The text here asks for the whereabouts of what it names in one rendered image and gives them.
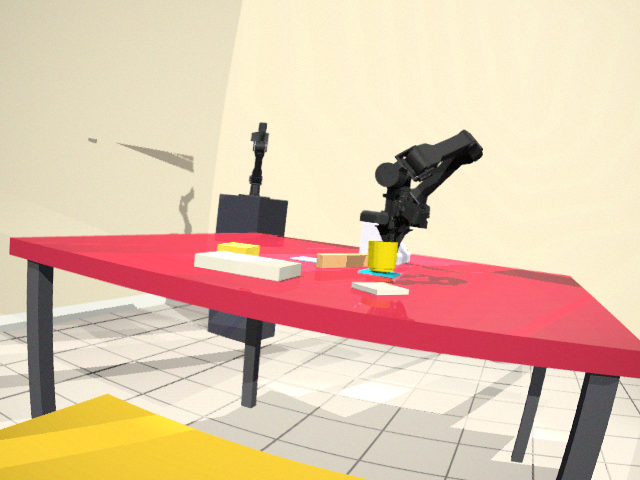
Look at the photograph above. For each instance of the yellow rectangular block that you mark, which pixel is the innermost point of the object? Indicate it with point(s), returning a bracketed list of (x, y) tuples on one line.
[(240, 248)]

